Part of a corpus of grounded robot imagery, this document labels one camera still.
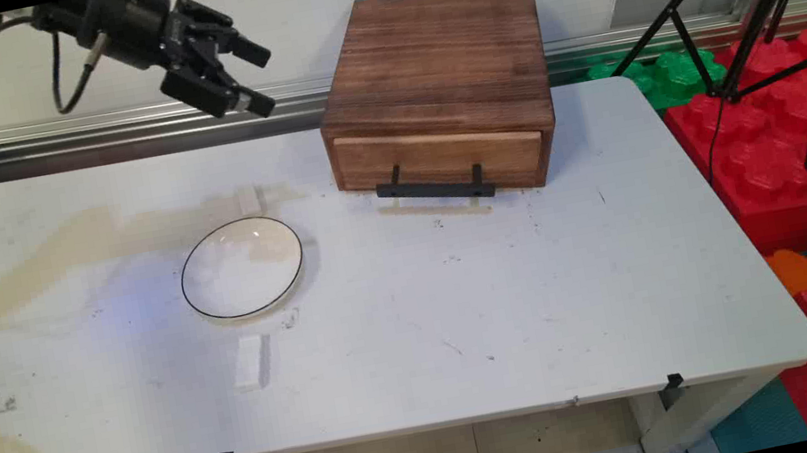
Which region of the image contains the light wooden drawer black handle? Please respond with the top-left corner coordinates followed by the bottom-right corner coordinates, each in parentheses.
top-left (331, 102), bottom-right (554, 224)

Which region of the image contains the dark wooden drawer cabinet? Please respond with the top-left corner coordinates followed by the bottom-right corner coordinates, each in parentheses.
top-left (300, 0), bottom-right (569, 224)

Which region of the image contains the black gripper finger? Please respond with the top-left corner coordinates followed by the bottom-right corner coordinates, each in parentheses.
top-left (171, 0), bottom-right (274, 81)
top-left (158, 50), bottom-right (278, 134)

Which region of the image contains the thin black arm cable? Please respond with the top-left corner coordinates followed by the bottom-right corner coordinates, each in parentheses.
top-left (0, 7), bottom-right (41, 34)

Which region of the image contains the teal foam mat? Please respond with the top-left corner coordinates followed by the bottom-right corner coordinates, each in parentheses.
top-left (702, 372), bottom-right (807, 453)

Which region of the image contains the white table leg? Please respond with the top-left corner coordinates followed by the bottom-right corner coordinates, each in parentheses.
top-left (629, 370), bottom-right (782, 453)

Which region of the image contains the green foam block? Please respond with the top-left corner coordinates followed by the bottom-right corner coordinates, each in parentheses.
top-left (585, 41), bottom-right (732, 123)

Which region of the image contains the thin black tripod cable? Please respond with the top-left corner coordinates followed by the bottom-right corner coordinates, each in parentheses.
top-left (694, 97), bottom-right (738, 185)

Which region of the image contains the large red foam block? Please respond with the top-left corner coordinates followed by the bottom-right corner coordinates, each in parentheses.
top-left (652, 29), bottom-right (807, 271)

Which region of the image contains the black gripper cable metal plug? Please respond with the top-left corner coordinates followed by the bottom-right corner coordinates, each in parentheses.
top-left (43, 22), bottom-right (119, 116)

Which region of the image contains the large white rectangular block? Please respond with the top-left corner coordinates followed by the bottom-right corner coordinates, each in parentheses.
top-left (226, 333), bottom-right (272, 394)

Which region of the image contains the orange foam piece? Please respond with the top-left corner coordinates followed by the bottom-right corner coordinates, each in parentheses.
top-left (764, 244), bottom-right (807, 301)

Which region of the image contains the aluminium wall rail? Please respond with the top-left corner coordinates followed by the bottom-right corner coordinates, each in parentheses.
top-left (0, 0), bottom-right (807, 186)

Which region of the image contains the white plate black rim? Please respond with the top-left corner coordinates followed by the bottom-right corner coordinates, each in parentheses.
top-left (171, 209), bottom-right (314, 329)

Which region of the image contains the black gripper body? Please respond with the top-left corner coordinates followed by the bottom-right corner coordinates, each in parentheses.
top-left (31, 0), bottom-right (195, 91)

